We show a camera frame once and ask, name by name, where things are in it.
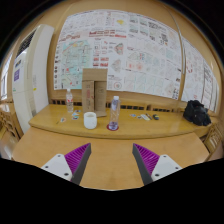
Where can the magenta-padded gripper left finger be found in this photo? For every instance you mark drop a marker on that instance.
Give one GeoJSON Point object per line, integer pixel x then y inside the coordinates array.
{"type": "Point", "coordinates": [71, 163]}

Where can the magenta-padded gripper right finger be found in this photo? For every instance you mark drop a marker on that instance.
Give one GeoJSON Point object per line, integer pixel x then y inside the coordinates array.
{"type": "Point", "coordinates": [151, 164]}

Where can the clear white-capped plastic bottle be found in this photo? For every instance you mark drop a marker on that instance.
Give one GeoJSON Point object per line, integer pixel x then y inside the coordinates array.
{"type": "Point", "coordinates": [114, 113]}

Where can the small colourful sticker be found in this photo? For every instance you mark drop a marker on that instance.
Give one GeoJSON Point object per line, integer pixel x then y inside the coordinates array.
{"type": "Point", "coordinates": [77, 111]}
{"type": "Point", "coordinates": [133, 115]}
{"type": "Point", "coordinates": [63, 119]}
{"type": "Point", "coordinates": [75, 117]}
{"type": "Point", "coordinates": [139, 117]}

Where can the white ceramic mug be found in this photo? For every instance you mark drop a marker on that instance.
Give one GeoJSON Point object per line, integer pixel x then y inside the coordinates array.
{"type": "Point", "coordinates": [90, 120]}

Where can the white remote control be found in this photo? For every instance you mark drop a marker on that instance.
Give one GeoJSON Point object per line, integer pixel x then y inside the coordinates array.
{"type": "Point", "coordinates": [145, 117]}

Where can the small black device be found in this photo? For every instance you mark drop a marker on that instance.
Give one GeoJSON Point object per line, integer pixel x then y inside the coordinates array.
{"type": "Point", "coordinates": [155, 117]}

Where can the dark pen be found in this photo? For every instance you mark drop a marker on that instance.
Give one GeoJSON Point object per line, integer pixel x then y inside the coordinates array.
{"type": "Point", "coordinates": [149, 116]}

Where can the row of wooden chairs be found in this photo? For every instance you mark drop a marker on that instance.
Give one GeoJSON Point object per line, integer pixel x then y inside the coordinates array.
{"type": "Point", "coordinates": [133, 106]}

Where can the red-labelled clear plastic bottle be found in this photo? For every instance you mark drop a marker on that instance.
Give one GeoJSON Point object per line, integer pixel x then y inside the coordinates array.
{"type": "Point", "coordinates": [69, 101]}

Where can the wooden chair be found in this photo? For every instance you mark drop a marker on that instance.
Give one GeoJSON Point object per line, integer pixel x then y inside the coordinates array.
{"type": "Point", "coordinates": [10, 123]}
{"type": "Point", "coordinates": [213, 138]}

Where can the black bag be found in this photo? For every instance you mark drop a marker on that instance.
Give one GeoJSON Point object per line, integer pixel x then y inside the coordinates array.
{"type": "Point", "coordinates": [196, 113]}

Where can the brown cardboard box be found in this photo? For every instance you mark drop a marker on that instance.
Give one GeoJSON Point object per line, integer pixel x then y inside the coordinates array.
{"type": "Point", "coordinates": [95, 93]}

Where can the white standing air conditioner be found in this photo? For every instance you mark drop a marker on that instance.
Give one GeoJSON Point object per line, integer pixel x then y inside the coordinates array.
{"type": "Point", "coordinates": [31, 80]}

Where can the large printed wall poster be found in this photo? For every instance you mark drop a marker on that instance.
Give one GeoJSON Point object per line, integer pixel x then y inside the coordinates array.
{"type": "Point", "coordinates": [133, 50]}
{"type": "Point", "coordinates": [198, 76]}

